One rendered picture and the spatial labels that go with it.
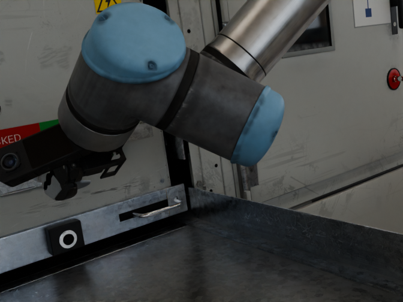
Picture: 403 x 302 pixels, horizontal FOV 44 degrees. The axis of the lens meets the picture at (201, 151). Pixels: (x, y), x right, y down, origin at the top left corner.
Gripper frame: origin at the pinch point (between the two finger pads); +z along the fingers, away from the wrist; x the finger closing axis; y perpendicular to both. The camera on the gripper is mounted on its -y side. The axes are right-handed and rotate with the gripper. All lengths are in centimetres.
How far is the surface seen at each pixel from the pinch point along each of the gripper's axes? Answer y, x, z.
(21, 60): 4.6, 24.3, 1.8
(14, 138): 0.7, 13.5, 8.3
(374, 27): 94, 19, -3
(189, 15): 37.3, 26.1, -4.7
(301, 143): 63, -2, 10
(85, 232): 9.4, -3.9, 17.4
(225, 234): 29.8, -15.2, 6.4
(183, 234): 25.9, -11.4, 13.4
